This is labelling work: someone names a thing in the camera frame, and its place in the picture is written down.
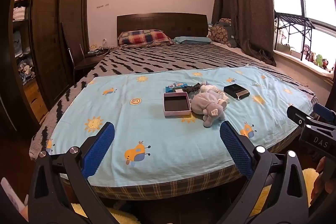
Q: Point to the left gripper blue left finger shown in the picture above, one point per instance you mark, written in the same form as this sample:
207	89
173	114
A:
95	148

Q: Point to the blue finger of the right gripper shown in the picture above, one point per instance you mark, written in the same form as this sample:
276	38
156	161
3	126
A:
323	112

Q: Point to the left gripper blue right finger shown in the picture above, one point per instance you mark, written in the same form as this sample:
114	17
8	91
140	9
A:
239	148

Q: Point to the grey plush elephant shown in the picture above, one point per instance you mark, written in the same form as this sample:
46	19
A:
207	105

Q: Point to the black box with silver edge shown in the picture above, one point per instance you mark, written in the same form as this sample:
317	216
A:
237	92

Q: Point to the dark knitted scrunchie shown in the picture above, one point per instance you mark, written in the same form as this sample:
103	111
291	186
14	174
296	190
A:
192	89

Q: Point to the pink gift box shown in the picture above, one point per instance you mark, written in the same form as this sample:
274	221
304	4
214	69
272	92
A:
176	104

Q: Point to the blue snack packet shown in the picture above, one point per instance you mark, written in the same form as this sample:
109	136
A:
171	88

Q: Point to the right hand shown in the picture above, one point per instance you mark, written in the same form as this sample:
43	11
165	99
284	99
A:
319	185

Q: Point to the green plush toy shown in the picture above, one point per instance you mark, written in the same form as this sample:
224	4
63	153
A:
319	61

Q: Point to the yellow fluffy rug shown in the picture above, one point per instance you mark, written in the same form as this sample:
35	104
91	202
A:
273	194

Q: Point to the plaid mattress side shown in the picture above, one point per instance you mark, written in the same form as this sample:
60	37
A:
170	189

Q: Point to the light blue patterned sheet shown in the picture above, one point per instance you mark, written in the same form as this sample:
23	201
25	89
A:
149	148

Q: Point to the black metal rack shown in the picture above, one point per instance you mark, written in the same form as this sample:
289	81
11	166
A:
293	34

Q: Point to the dark bedside table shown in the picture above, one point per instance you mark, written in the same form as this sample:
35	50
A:
90	61

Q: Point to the black white patterned bedspread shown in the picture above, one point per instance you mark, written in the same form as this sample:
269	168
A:
156	59

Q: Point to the brown patterned cushion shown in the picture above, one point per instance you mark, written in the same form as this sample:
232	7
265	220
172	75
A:
222	32

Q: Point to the plaid pillow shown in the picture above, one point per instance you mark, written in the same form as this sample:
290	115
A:
143	38

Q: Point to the teal pillow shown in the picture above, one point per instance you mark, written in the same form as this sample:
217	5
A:
192	40

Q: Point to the dark brown curtain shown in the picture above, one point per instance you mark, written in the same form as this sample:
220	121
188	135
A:
253	25

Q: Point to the dark wooden wardrobe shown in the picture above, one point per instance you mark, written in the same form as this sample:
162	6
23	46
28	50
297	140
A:
56	33

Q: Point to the dark wooden headboard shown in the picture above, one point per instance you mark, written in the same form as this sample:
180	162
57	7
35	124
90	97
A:
173	24

